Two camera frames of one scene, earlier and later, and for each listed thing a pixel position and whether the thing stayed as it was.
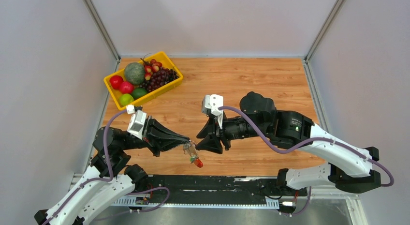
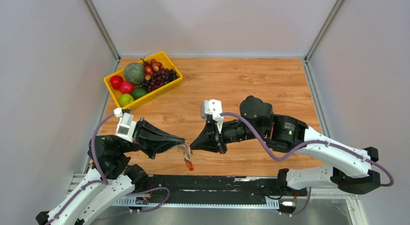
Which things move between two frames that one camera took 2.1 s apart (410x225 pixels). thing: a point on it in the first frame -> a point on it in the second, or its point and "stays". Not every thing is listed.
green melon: x=134 y=72 stays
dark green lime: x=137 y=93 stays
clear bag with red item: x=190 y=148 -> x=185 y=149
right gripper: x=212 y=142 stays
